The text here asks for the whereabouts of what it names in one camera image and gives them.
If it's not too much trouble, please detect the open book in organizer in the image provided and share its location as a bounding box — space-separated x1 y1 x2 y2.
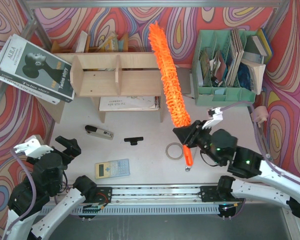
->
241 58 266 95

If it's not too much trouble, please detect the blue yellow book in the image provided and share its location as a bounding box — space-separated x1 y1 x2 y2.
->
244 28 273 65

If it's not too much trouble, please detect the orange chenille duster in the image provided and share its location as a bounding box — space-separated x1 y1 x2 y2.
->
148 22 191 128

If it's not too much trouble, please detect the clear tape roll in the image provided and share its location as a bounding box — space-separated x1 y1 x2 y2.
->
165 142 184 161

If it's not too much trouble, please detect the green plastic file organizer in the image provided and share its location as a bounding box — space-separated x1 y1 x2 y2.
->
191 30 256 107

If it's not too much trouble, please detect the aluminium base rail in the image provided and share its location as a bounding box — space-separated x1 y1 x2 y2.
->
22 184 295 207

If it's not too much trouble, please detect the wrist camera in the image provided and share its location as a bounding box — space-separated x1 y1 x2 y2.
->
13 138 53 159
202 107 223 129

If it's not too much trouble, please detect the yellow blue calculator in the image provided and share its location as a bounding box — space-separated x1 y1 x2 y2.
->
95 158 130 179

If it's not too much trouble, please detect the grey laptop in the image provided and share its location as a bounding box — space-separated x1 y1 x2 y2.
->
176 67 191 94

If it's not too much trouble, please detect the spiral notebook under shelf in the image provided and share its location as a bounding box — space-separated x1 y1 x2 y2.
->
99 96 161 112

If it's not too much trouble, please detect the white black stapler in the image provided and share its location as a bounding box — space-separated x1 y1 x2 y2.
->
84 125 114 140

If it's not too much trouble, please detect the black binder clip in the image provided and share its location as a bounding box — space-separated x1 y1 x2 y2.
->
123 136 144 146

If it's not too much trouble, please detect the Twins story magazine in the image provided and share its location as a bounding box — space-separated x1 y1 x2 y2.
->
0 34 75 105

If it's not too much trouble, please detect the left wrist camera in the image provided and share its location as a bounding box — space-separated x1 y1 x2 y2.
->
13 138 53 159

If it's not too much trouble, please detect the wooden bookshelf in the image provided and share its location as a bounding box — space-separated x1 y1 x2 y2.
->
51 52 165 125

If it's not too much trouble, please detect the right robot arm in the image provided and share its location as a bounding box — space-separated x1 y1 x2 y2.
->
173 120 300 218

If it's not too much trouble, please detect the pink piggy figure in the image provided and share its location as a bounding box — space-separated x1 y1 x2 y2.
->
250 105 269 128

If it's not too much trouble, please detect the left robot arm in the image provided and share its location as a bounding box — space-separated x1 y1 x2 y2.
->
3 135 97 240

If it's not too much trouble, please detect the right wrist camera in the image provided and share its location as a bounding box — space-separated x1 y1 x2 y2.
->
202 107 223 129

